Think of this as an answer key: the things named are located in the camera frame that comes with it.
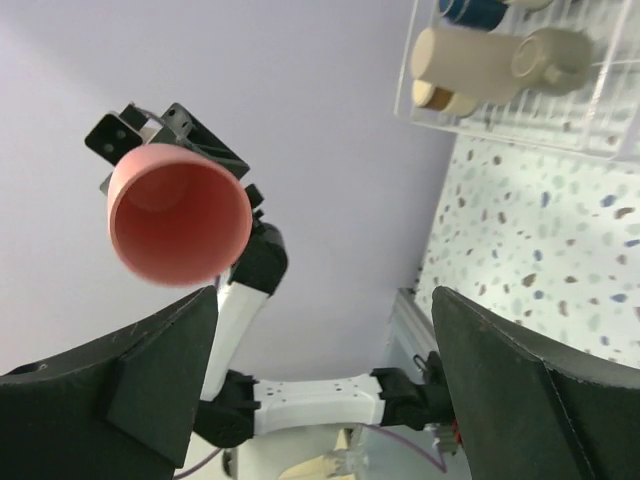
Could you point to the red cup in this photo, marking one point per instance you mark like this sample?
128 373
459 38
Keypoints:
175 217

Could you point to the white wire dish rack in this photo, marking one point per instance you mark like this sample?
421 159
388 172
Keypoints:
600 120

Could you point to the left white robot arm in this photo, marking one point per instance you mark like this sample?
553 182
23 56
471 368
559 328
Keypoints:
353 194

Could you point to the blue cup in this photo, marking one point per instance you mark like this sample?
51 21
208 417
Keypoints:
484 15

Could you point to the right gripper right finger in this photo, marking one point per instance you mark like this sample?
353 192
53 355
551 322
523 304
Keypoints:
530 407

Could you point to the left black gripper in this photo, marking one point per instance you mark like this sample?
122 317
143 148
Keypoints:
195 136

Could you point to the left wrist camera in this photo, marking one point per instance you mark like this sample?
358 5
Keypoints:
117 133

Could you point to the beige tall cup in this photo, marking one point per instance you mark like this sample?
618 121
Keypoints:
473 63

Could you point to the aluminium rail frame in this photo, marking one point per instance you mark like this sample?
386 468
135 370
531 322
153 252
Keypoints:
411 335

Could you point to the steel cup with brown sleeve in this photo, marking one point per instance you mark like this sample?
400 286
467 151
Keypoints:
529 5

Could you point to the small olive mug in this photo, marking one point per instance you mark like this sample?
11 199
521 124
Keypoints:
554 61

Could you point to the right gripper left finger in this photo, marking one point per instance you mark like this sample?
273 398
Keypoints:
122 406

